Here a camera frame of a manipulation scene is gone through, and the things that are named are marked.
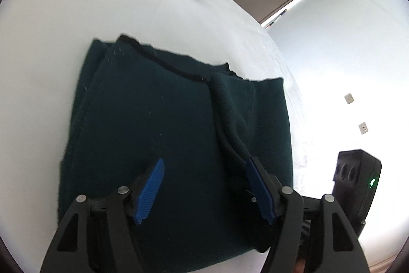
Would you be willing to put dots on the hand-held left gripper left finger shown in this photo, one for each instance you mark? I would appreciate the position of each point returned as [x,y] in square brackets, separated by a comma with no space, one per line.
[151,189]

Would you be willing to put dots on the wall socket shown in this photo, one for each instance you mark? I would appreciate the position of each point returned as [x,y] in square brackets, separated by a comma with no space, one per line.
[349,98]
[363,127]

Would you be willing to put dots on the dark green sweater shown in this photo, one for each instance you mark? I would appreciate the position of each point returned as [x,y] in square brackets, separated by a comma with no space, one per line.
[143,116]

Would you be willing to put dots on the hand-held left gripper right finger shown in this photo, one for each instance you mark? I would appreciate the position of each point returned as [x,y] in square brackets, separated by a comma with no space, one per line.
[260,189]

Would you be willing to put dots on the bed with white sheet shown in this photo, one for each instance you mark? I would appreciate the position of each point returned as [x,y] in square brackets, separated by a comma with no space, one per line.
[48,52]

